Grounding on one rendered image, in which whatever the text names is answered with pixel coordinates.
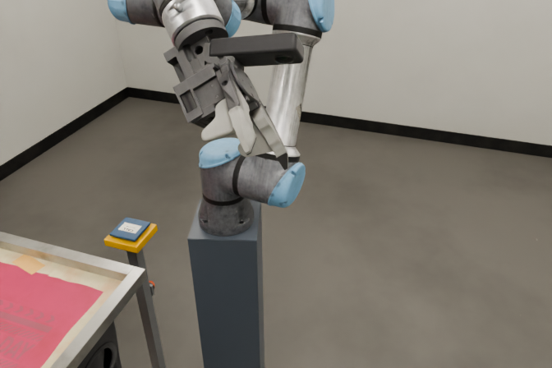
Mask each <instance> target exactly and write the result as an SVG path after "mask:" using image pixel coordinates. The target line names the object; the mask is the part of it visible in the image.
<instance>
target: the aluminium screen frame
mask: <svg viewBox="0 0 552 368"><path fill-rule="evenodd" d="M0 248H2V249H5V250H8V251H14V252H17V253H20V254H23V255H29V256H32V257H35V258H38V259H41V260H46V261H50V262H53V263H57V264H60V265H65V266H68V267H72V268H75V269H80V270H84V271H86V272H90V273H93V274H98V275H102V276H105V277H108V278H114V279H116V280H120V281H122V282H121V283H120V284H119V286H118V287H117V288H116V289H115V291H114V292H113V293H112V294H111V296H110V297H109V298H108V299H107V301H106V302H105V303H104V304H103V305H102V306H101V307H100V308H99V309H98V311H97V312H96V313H95V314H94V316H93V317H92V318H91V319H90V321H89V322H88V323H87V324H86V325H85V327H84V328H83V329H82V330H81V331H80V332H79V333H78V334H77V336H76V337H75V338H74V339H73V341H72V342H71V343H70V344H69V346H68V347H67V348H66V349H65V351H64V352H63V353H62V354H61V356H60V357H59V358H58V359H57V360H56V361H55V362H54V363H53V365H52V366H51V367H50V368H77V367H78V366H79V364H80V363H81V362H82V361H83V360H84V359H85V357H86V356H87V354H88V353H89V352H90V350H91V349H92V348H93V346H94V345H95V344H96V343H97V342H98V341H99V339H100V338H101V337H102V335H103V334H104V332H105V331H106V330H107V329H108V327H109V326H110V325H111V323H112V322H113V321H114V320H115V319H116V318H117V316H118V315H119V313H120V312H121V311H122V309H123V308H124V307H125V305H126V304H127V303H128V302H129V301H130V299H131V298H132V297H133V296H134V294H135V293H136V291H137V290H138V289H139V288H140V286H141V285H142V283H143V282H144V281H145V280H146V279H147V275H146V271H145V269H142V268H139V267H135V266H132V265H129V264H123V263H120V262H117V261H113V260H107V259H104V258H101V257H98V256H94V255H88V254H85V253H82V252H79V251H73V250H69V249H66V248H62V247H59V246H54V245H50V244H47V243H43V242H40V241H35V240H31V239H28V238H24V237H18V236H15V235H11V234H9V233H5V232H0Z"/></svg>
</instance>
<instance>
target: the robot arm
mask: <svg viewBox="0 0 552 368"><path fill-rule="evenodd" d="M108 8H109V10H110V12H111V13H112V14H113V16H114V17H115V18H117V19H118V20H120V21H125V22H129V23H130V24H132V25H135V24H140V25H152V26H158V27H163V28H165V29H166V31H167V32H168V35H169V38H170V39H171V41H172V44H173V46H174V47H173V48H171V49H169V50H168V51H167V52H165V53H164V54H163V55H164V57H165V59H166V61H167V62H168V63H169V64H171V65H172V66H173V67H174V70H175V72H176V73H177V77H178V79H179V81H180V84H178V85H176V86H174V87H173V89H174V92H175V94H176V96H177V99H178V101H179V103H180V105H181V107H182V111H183V112H184V114H185V117H186V119H187V122H188V123H190V122H191V123H193V124H195V125H197V126H199V127H202V128H204V130H203V131H202V133H201V138H202V140H203V141H210V140H213V141H211V142H209V143H208V144H206V145H205V146H203V147H202V149H201V150H200V154H199V157H200V162H199V167H200V177H201V185H202V193H203V198H202V201H201V204H200V209H199V213H198V219H199V225H200V227H201V228H202V229H203V230H204V231H206V232H207V233H209V234H212V235H215V236H221V237H227V236H233V235H237V234H239V233H241V232H244V231H245V230H247V229H248V228H249V227H250V226H251V225H252V224H253V221H254V210H253V207H252V205H251V202H250V200H255V201H258V202H261V203H265V204H267V205H269V206H272V205H273V206H277V207H281V208H285V207H288V206H289V205H290V204H291V203H292V202H293V201H294V200H295V199H296V198H297V195H298V193H299V191H300V189H301V186H302V184H303V182H304V178H305V174H306V172H305V170H306V168H305V165H304V164H302V163H299V159H300V153H299V152H298V150H297V148H296V142H297V133H298V128H299V124H300V119H301V111H302V105H303V101H304V96H305V92H306V82H307V78H308V73H309V69H310V64H311V55H312V50H313V47H314V46H315V45H316V44H317V43H319V42H320V41H321V37H322V33H326V32H328V31H330V30H331V28H332V24H333V23H334V0H108ZM241 20H245V21H253V22H257V23H261V24H265V25H272V26H273V30H272V34H260V35H250V36H239V37H233V36H234V35H235V34H236V32H237V30H238V28H239V26H240V24H241ZM270 65H273V70H272V75H271V80H270V85H269V94H268V99H267V104H266V109H265V107H264V105H263V104H262V102H261V101H260V99H259V96H258V94H257V92H256V90H255V87H254V86H253V84H252V83H251V80H250V78H249V77H248V75H247V74H246V73H245V72H244V67H256V66H270ZM249 112H250V113H249ZM252 118H253V119H252ZM232 134H237V137H238V139H237V138H222V139H219V138H221V137H225V136H230V135H232ZM215 139H218V140H215ZM249 199H250V200H249Z"/></svg>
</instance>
